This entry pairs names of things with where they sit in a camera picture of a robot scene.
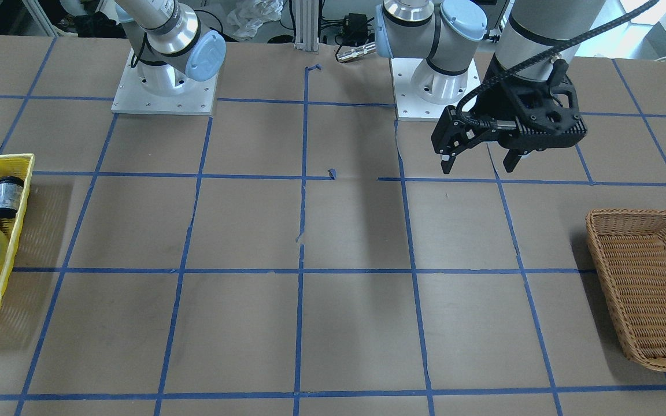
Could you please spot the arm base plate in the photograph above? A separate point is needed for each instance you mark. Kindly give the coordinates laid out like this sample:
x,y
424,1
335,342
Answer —
x,y
421,94
162,90

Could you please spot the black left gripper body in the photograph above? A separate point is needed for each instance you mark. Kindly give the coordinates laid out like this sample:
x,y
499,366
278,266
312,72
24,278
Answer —
x,y
501,99

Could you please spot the aluminium frame post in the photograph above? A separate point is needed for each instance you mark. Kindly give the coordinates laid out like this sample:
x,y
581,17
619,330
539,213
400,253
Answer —
x,y
306,25

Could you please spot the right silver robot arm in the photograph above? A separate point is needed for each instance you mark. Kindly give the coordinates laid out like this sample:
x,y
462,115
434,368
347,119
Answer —
x,y
173,52

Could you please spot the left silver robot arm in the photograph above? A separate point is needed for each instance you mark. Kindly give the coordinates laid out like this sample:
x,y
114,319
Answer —
x,y
446,35

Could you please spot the small dark bottle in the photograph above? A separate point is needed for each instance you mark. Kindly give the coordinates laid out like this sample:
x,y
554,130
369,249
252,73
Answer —
x,y
11,188

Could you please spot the brown wicker basket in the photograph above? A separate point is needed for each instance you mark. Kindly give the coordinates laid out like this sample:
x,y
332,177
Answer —
x,y
628,248

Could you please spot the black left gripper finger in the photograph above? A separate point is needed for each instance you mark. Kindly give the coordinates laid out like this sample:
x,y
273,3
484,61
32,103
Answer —
x,y
512,158
447,162

